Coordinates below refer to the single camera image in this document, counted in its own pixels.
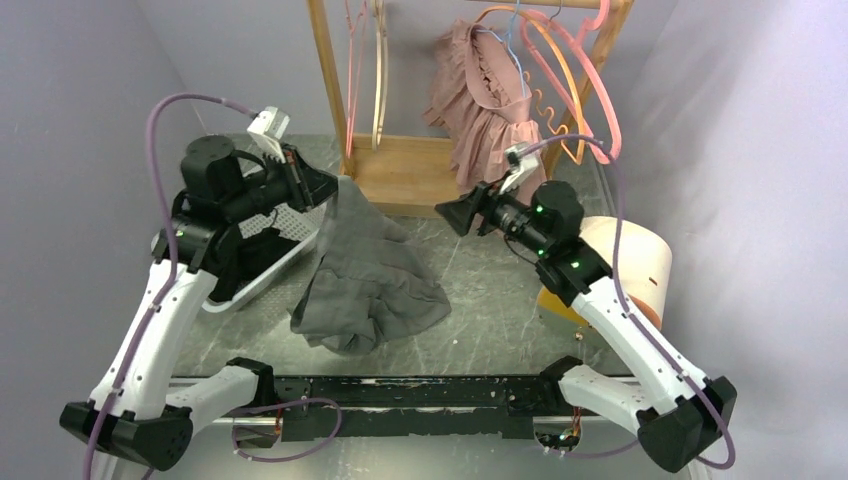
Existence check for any wooden clothes rack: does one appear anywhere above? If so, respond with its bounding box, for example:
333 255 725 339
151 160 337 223
305 0 636 220

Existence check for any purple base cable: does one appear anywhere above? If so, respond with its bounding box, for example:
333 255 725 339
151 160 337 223
230 397 343 464

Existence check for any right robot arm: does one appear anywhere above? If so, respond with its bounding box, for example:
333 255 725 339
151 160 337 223
435 181 737 473

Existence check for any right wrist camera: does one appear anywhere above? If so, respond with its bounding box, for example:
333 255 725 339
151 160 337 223
498 142 541 195

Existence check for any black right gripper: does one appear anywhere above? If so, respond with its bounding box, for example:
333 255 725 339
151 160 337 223
434 170 551 257

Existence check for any white plastic laundry basket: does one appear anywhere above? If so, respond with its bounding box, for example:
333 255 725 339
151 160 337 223
150 161 329 315

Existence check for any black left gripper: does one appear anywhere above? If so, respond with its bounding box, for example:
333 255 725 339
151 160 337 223
224 142 347 222

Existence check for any black base frame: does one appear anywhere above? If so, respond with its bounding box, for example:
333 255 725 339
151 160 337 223
235 356 582 441

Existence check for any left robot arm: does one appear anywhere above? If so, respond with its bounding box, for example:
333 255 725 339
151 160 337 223
60 135 338 471

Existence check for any beige wooden hanger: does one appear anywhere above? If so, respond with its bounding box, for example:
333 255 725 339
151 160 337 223
371 0 389 152

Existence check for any orange wavy plastic hanger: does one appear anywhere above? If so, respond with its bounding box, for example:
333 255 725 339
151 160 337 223
476 5 588 174

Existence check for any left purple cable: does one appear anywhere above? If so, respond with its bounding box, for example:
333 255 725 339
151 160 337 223
80 92 260 480

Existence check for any thin pink wire hanger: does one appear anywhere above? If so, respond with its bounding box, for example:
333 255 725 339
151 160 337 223
344 0 368 159

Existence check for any blue wire hanger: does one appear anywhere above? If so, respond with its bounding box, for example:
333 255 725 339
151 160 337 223
464 1 532 115

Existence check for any pink pleated skirt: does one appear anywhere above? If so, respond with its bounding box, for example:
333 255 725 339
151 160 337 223
423 20 541 194

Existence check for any cream cylinder with orange base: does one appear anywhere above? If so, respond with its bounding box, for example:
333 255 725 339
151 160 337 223
537 216 672 334

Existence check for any grey skirt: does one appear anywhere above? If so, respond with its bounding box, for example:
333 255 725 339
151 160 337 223
290 176 452 356

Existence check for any thick pink plastic hanger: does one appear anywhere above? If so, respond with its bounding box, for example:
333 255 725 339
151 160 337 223
532 1 633 165

